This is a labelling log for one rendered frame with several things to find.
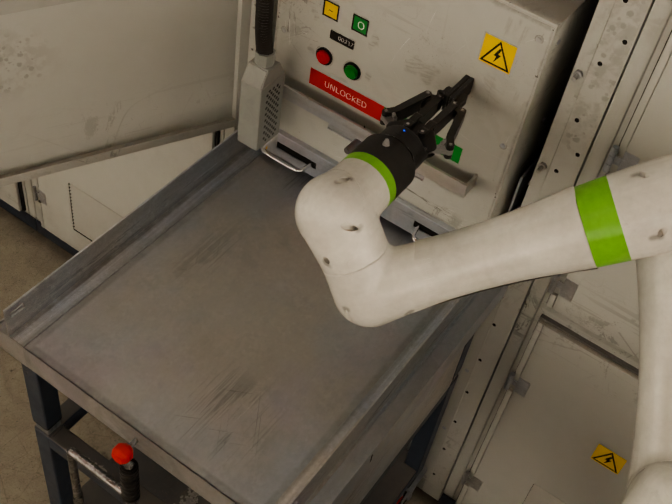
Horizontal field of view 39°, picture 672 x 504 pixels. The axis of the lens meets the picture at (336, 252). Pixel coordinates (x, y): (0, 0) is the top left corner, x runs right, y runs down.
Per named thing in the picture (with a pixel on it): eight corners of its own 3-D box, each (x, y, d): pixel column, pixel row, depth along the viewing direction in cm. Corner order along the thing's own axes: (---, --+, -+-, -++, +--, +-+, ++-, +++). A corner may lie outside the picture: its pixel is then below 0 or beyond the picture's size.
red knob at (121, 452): (124, 470, 147) (123, 460, 145) (109, 459, 148) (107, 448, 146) (144, 450, 150) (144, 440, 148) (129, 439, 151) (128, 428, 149)
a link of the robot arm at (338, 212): (325, 198, 121) (266, 201, 128) (362, 278, 126) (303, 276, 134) (384, 143, 129) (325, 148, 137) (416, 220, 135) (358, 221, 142)
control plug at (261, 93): (256, 152, 177) (263, 77, 164) (236, 140, 178) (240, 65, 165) (282, 132, 182) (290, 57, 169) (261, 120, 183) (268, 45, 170)
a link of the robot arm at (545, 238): (570, 170, 129) (578, 208, 120) (593, 243, 134) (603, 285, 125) (324, 245, 140) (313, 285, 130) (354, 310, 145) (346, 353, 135)
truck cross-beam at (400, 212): (482, 275, 175) (490, 254, 171) (251, 141, 192) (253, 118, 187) (494, 260, 178) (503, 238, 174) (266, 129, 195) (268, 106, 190)
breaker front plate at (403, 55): (475, 251, 173) (551, 31, 138) (264, 130, 188) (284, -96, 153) (478, 247, 174) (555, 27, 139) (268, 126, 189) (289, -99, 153)
